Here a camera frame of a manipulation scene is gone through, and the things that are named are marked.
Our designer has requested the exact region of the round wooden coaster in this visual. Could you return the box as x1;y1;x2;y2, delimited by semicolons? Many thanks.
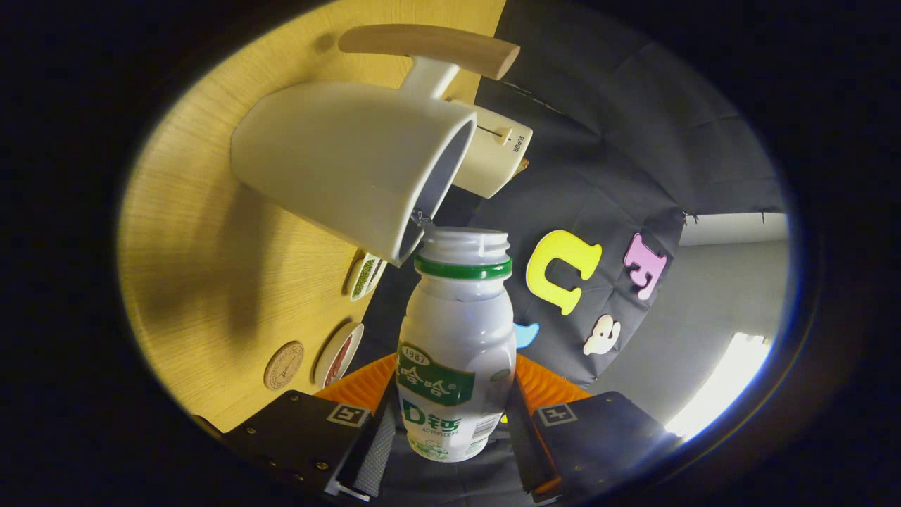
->
263;341;305;392

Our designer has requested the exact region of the white juice bottle green label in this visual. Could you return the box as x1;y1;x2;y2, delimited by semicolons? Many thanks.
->
396;227;518;463

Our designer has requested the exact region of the wooden table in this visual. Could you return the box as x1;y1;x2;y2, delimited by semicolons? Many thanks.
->
116;0;508;434

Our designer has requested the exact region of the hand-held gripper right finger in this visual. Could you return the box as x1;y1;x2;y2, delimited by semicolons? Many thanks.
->
505;354;671;504

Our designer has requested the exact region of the white round plate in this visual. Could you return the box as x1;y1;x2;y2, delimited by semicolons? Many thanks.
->
313;322;365;389

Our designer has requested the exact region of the black backdrop cloth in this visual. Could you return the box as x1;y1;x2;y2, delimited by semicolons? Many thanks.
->
352;0;786;507

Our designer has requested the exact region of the red sausage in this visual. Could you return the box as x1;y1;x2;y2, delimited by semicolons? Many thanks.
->
326;334;353;384

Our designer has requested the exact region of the small white bean dish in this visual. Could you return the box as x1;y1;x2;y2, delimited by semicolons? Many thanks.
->
345;251;388;302

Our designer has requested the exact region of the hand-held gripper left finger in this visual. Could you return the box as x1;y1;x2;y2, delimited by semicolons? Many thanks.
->
211;352;402;504

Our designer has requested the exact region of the cream toaster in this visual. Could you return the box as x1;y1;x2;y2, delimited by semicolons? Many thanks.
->
450;99;534;199

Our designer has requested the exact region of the white cup wooden handle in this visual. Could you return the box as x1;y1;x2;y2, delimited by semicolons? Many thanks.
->
230;25;522;268

